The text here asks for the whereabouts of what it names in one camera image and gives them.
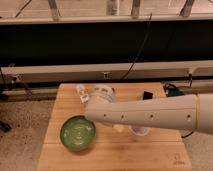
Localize green ceramic bowl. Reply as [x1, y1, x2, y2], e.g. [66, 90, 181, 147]
[60, 115, 96, 151]

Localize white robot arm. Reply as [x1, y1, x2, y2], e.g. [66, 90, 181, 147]
[85, 84, 213, 134]

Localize clear plastic bottle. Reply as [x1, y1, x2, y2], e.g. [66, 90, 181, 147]
[76, 84, 90, 103]

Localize black rectangular box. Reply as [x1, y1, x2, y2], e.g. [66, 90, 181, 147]
[143, 91, 153, 100]

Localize translucent plastic cup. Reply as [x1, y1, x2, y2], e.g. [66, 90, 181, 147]
[129, 126, 150, 137]

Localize wooden table board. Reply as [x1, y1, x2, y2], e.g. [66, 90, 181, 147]
[37, 84, 192, 171]

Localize grey metal rail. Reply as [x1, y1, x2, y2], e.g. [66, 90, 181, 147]
[0, 60, 213, 84]

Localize black hanging cable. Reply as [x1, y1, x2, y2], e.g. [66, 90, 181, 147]
[120, 12, 153, 81]

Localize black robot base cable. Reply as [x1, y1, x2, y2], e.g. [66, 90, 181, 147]
[181, 130, 194, 139]

